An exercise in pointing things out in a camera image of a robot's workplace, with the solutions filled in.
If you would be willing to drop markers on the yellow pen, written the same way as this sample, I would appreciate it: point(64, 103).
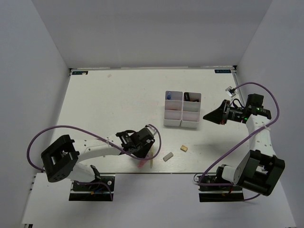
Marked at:
point(151, 160)

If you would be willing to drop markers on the blue table label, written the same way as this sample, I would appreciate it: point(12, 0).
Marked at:
point(79, 72)
point(222, 71)

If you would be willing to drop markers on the white right organizer tray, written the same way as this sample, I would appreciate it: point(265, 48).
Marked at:
point(191, 111)

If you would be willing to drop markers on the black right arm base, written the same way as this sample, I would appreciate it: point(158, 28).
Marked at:
point(217, 193)

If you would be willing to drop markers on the aluminium table edge rail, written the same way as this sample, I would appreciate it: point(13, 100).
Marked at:
point(235, 76)

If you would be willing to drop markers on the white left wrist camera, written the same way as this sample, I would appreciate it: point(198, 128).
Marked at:
point(153, 130)

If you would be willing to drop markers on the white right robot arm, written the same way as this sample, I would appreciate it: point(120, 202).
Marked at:
point(260, 169)

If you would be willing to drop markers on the pink highlighter pen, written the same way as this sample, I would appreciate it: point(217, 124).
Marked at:
point(141, 164)

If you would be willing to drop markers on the right blue table label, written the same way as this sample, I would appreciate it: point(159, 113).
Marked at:
point(222, 71)

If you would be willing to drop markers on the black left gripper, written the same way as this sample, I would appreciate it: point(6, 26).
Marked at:
point(143, 153)

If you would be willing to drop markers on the white organizer tray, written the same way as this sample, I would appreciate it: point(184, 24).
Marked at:
point(173, 109)
point(191, 111)

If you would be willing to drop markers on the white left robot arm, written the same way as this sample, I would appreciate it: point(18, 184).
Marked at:
point(62, 159)

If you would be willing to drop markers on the grey eraser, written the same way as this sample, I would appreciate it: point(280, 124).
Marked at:
point(168, 156)

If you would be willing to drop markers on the black pink highlighter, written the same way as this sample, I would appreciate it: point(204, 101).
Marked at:
point(187, 97)

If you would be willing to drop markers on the left blue table label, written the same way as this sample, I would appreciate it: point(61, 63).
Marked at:
point(79, 72)

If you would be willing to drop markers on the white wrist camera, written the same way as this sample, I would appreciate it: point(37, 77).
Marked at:
point(231, 91)
point(153, 130)

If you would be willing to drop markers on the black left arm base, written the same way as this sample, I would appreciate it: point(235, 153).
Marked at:
point(94, 192)

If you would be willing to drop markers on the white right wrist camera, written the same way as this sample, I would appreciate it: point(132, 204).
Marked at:
point(231, 91)

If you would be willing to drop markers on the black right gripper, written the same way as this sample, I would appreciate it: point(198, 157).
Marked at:
point(219, 115)

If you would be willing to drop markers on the white left organizer tray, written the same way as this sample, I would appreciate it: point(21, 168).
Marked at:
point(173, 109)

